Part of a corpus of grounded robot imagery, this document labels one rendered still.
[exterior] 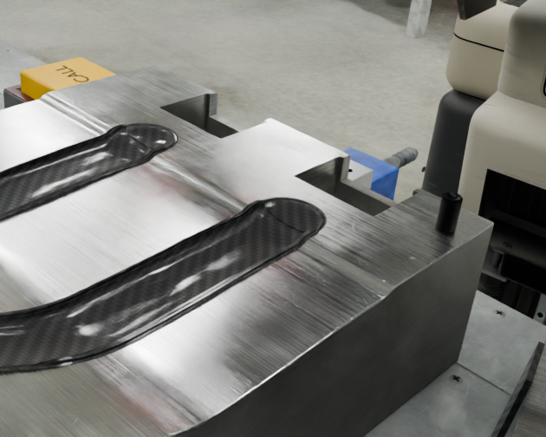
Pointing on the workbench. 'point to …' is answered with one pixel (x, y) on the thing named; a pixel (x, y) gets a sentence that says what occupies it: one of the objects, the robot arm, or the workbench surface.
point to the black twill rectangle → (518, 393)
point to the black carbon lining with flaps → (282, 235)
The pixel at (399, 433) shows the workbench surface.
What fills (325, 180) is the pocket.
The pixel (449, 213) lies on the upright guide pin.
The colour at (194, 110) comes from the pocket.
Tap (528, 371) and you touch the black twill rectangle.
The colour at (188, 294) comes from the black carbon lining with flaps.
